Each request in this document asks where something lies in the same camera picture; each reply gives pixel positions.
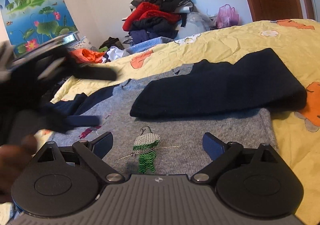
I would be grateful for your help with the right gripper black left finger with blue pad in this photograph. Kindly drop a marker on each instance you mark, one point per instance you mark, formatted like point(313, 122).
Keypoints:
point(91, 156)

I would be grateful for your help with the blue white patterned pillow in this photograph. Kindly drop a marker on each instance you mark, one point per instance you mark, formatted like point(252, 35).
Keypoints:
point(84, 43)

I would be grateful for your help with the white crumpled cloth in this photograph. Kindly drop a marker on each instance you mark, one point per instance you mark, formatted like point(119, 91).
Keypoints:
point(114, 53)

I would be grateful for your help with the lotus pond roller blind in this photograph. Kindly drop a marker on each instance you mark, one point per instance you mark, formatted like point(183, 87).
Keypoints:
point(30, 23)

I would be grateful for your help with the window with metal frame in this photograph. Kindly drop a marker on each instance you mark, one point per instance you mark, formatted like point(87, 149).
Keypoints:
point(67, 39)

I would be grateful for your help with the light blue folded towel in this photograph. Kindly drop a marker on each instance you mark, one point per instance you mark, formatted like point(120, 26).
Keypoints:
point(143, 46)

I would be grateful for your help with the yellow cartoon print bedsheet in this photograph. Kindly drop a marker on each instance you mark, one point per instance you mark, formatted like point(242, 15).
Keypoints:
point(297, 138)

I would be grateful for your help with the grey navy knit sweater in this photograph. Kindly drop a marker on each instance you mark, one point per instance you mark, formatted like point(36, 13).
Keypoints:
point(200, 104)

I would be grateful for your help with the orange plastic bag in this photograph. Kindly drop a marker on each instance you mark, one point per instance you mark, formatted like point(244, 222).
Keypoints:
point(87, 56)

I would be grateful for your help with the clear plastic bag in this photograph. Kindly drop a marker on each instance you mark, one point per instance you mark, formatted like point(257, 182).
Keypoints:
point(194, 23)

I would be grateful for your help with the person's left hand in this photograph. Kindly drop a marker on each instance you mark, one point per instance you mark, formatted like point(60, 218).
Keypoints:
point(14, 158)

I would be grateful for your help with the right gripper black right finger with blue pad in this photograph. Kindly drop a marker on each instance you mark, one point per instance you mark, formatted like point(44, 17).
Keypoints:
point(222, 156)

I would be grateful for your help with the pile of dark red clothes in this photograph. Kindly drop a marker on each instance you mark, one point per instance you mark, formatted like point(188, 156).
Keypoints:
point(151, 19)

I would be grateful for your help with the black bag with green item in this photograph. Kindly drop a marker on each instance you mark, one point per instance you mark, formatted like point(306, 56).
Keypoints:
point(112, 42)

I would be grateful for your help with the pink plastic bag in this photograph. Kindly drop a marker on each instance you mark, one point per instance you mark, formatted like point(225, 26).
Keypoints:
point(227, 17)

